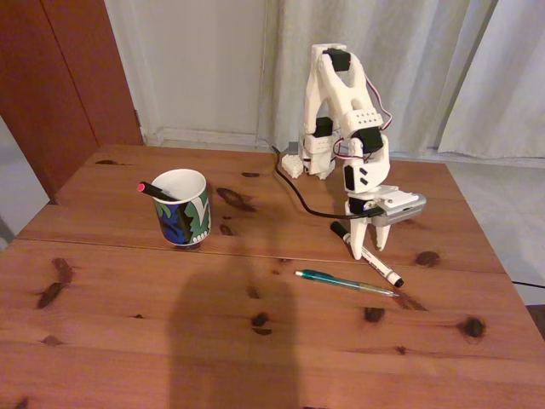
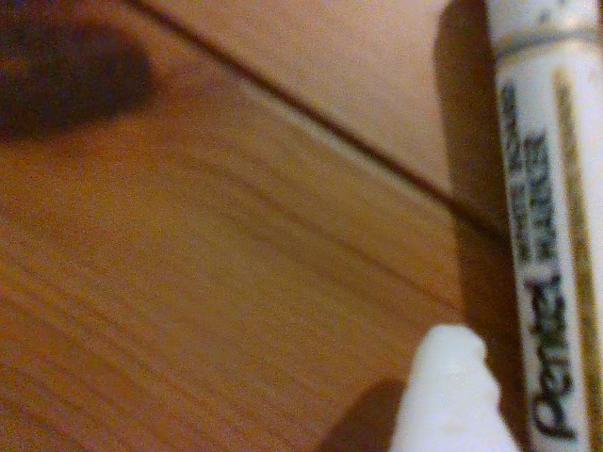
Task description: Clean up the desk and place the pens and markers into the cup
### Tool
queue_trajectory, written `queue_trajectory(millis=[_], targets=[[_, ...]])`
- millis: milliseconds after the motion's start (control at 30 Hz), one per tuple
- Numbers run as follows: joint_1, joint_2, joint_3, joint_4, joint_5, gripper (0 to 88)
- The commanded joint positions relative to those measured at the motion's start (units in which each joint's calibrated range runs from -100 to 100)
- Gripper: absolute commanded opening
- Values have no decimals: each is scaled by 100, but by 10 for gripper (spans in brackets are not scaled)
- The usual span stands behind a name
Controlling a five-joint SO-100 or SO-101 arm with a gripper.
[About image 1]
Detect white marker with black caps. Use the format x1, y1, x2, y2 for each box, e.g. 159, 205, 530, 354
330, 221, 404, 289

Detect teal transparent ballpoint pen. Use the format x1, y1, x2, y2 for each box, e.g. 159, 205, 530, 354
295, 269, 400, 298

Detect black pen with red ends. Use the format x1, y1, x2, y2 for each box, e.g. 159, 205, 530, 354
136, 181, 180, 202

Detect white cup with leaf print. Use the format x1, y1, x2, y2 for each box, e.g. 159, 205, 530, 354
149, 168, 213, 248

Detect white curtain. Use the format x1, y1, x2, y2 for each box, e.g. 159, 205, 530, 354
436, 0, 545, 159
255, 0, 497, 158

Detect brown wooden cabinet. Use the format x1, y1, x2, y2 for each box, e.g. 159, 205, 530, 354
0, 0, 144, 205

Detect silver oval camera box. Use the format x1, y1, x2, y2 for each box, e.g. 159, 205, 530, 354
374, 190, 427, 227

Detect black camera cable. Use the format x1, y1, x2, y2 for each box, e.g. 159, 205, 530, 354
271, 146, 382, 221

